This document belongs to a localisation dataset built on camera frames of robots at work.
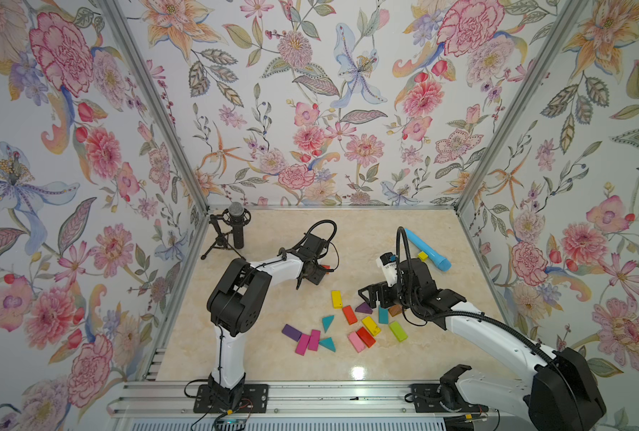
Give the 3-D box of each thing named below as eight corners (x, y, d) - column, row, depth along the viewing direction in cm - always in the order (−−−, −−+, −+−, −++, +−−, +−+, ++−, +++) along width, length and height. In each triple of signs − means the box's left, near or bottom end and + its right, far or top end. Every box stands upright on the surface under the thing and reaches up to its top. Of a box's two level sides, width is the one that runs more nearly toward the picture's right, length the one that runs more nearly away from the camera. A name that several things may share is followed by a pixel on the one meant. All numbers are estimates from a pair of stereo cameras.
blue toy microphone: (442, 274, 102) (446, 269, 99) (401, 235, 114) (403, 229, 111) (449, 269, 103) (453, 264, 101) (408, 231, 116) (410, 226, 113)
